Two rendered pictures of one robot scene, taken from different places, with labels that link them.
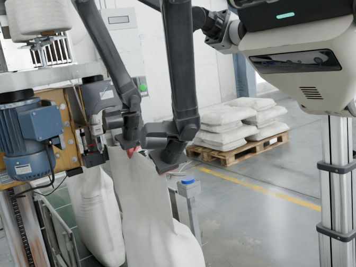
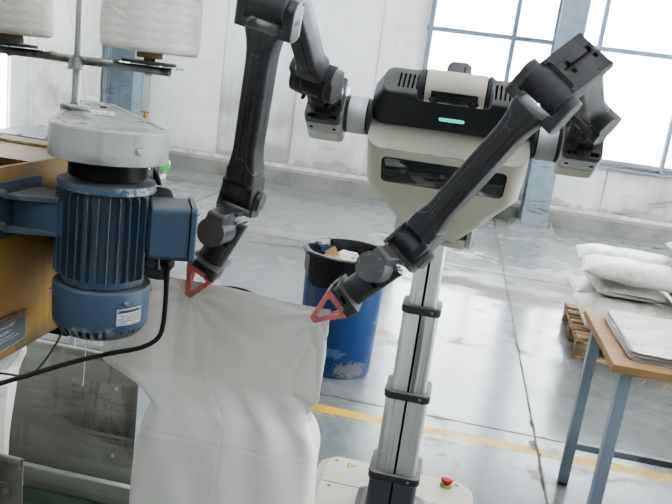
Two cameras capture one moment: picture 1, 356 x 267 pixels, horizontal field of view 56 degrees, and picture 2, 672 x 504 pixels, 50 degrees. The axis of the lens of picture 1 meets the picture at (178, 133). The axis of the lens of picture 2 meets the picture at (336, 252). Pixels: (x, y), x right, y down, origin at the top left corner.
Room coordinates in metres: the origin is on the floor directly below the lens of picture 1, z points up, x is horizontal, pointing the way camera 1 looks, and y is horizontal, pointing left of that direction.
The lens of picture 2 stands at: (0.06, 1.11, 1.54)
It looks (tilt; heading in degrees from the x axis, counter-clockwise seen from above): 14 degrees down; 310
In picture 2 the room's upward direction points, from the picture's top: 8 degrees clockwise
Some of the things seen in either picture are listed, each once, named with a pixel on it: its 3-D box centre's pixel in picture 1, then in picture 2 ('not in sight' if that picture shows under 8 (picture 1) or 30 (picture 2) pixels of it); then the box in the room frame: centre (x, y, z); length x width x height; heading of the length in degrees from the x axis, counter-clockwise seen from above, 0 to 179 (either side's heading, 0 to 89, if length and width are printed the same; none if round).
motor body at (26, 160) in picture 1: (25, 139); (103, 255); (1.06, 0.49, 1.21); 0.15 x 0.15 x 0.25
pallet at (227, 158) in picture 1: (237, 143); not in sight; (4.44, -0.79, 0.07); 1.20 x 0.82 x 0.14; 124
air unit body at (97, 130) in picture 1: (98, 134); not in sight; (1.28, 0.31, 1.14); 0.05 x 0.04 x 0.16; 122
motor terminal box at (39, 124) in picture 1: (42, 126); (171, 235); (1.01, 0.41, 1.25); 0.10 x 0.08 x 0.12; 147
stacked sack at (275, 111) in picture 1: (260, 114); not in sight; (4.44, -1.16, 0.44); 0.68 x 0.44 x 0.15; 122
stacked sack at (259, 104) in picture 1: (249, 104); not in sight; (4.64, -1.06, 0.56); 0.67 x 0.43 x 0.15; 32
